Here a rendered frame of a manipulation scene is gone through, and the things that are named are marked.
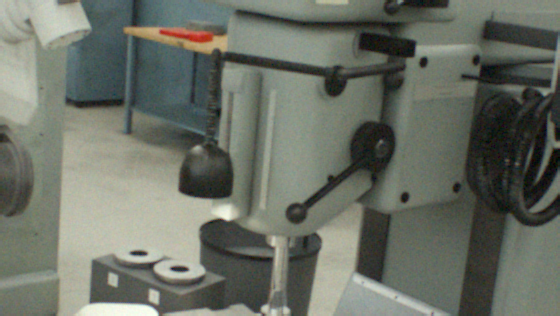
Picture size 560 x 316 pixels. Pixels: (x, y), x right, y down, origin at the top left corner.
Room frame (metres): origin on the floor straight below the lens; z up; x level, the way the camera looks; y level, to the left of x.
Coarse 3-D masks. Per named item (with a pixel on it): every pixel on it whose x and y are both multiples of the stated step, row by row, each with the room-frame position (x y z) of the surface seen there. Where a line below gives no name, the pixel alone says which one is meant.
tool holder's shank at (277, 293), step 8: (280, 248) 1.32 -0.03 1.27; (288, 248) 1.33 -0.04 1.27; (280, 256) 1.32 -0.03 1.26; (288, 256) 1.33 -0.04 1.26; (280, 264) 1.32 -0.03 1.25; (272, 272) 1.33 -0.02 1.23; (280, 272) 1.33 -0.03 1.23; (272, 280) 1.33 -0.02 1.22; (280, 280) 1.33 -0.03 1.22; (272, 288) 1.33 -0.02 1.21; (280, 288) 1.32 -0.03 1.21; (272, 296) 1.32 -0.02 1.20; (280, 296) 1.32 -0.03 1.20; (272, 304) 1.32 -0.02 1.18; (280, 304) 1.32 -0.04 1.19
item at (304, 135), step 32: (256, 32) 1.27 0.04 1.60; (288, 32) 1.23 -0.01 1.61; (320, 32) 1.23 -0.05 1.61; (352, 32) 1.27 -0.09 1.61; (384, 32) 1.31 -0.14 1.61; (320, 64) 1.23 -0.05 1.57; (352, 64) 1.27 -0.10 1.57; (288, 96) 1.23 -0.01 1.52; (320, 96) 1.23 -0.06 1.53; (352, 96) 1.27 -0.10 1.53; (288, 128) 1.23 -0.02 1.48; (320, 128) 1.23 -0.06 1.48; (352, 128) 1.28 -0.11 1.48; (256, 160) 1.25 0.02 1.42; (288, 160) 1.23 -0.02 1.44; (320, 160) 1.24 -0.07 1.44; (352, 160) 1.28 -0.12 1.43; (256, 192) 1.25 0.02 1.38; (288, 192) 1.23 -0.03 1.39; (352, 192) 1.29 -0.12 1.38; (256, 224) 1.25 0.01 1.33; (288, 224) 1.24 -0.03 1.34; (320, 224) 1.29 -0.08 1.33
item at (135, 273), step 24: (96, 264) 1.55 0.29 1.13; (120, 264) 1.54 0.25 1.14; (144, 264) 1.54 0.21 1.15; (168, 264) 1.53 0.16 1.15; (192, 264) 1.55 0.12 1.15; (96, 288) 1.55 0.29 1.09; (120, 288) 1.52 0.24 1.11; (144, 288) 1.48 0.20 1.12; (168, 288) 1.46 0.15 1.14; (192, 288) 1.47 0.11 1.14; (216, 288) 1.51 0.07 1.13; (168, 312) 1.45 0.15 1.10
